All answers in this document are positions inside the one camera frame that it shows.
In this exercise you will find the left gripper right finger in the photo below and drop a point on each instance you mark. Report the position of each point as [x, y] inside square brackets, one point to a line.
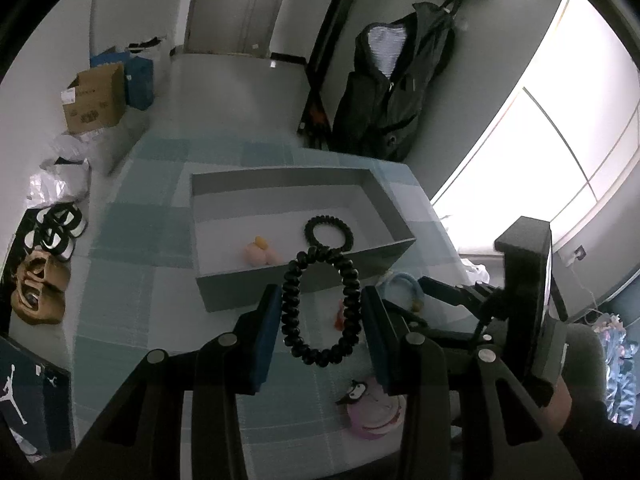
[471, 413]

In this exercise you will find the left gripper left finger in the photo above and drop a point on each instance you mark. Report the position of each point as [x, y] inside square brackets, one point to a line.
[138, 434]

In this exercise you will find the pink ring hair accessory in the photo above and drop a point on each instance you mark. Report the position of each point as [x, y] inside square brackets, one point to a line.
[372, 413]

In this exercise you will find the peach plush toy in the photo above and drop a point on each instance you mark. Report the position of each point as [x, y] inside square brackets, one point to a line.
[260, 253]

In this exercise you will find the red white small toy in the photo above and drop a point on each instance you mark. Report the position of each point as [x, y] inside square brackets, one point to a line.
[340, 317]

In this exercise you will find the right hand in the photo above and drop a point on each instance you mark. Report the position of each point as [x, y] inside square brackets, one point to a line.
[557, 412]

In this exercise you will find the teal plaid tablecloth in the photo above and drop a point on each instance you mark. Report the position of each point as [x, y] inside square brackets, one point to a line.
[167, 270]

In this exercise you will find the grey cardboard box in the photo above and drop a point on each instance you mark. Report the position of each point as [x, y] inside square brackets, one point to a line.
[230, 208]

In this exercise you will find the black jordan shoe box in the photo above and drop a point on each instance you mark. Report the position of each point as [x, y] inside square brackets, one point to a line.
[35, 399]

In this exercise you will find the tan shoes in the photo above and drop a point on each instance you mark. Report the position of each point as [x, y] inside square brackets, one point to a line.
[40, 282]

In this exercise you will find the black white sneakers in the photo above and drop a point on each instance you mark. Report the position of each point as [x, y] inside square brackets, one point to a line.
[56, 230]

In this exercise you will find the white plastic bags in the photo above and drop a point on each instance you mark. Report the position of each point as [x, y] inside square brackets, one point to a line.
[67, 177]

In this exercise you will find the black hanging jacket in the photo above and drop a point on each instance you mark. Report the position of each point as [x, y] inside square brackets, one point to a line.
[394, 64]

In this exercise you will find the blue box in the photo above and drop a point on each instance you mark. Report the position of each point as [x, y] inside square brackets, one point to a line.
[139, 76]

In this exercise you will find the brown cardboard box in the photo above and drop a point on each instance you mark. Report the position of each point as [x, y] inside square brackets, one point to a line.
[95, 99]

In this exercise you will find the grey door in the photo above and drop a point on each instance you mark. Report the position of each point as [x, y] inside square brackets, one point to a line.
[236, 27]

